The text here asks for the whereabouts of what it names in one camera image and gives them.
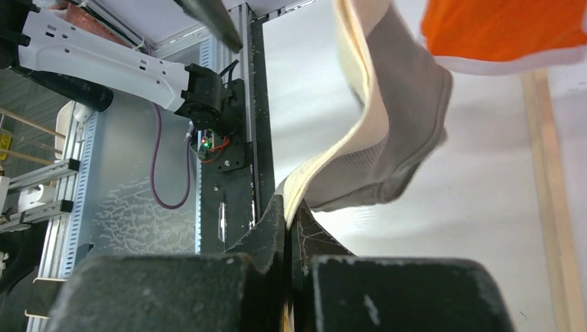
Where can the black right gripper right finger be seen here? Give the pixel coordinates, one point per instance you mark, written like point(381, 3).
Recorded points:
point(335, 290)

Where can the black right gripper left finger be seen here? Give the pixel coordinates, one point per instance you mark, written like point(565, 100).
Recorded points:
point(242, 289)

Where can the beige grey underwear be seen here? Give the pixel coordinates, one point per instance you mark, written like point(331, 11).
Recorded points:
point(405, 94)

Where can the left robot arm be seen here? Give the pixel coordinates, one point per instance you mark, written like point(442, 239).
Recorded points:
point(88, 69)

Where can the orange underwear on hanger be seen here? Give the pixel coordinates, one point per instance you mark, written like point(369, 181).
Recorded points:
point(504, 37)

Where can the wooden rack frame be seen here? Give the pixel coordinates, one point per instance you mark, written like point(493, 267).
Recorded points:
point(558, 240)

